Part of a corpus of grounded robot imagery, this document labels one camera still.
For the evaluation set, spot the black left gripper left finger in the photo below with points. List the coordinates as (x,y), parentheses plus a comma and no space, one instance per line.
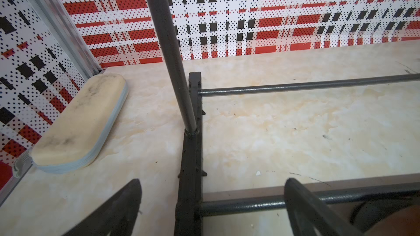
(116,217)

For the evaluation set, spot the beige glasses case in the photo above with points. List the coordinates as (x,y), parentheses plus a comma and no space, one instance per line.
(76,138)

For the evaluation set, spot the black metal clothes rack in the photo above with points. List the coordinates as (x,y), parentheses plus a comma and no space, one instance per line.
(190,207)

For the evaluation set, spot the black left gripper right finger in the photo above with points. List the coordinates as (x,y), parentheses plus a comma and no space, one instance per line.
(308,215)

